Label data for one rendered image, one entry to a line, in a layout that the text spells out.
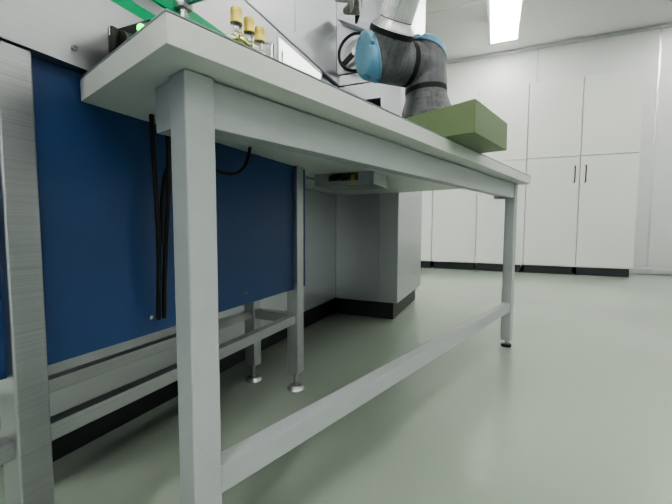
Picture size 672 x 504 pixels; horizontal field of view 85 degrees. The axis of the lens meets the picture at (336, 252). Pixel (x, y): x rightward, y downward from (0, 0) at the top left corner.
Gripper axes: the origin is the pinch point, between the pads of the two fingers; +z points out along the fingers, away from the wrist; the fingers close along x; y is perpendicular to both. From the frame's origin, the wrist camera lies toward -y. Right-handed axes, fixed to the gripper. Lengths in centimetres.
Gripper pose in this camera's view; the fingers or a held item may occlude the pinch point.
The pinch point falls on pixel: (355, 14)
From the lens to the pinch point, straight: 133.9
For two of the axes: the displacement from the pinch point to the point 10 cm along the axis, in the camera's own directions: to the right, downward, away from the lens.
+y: -9.2, -0.3, 4.0
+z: 0.0, 10.0, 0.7
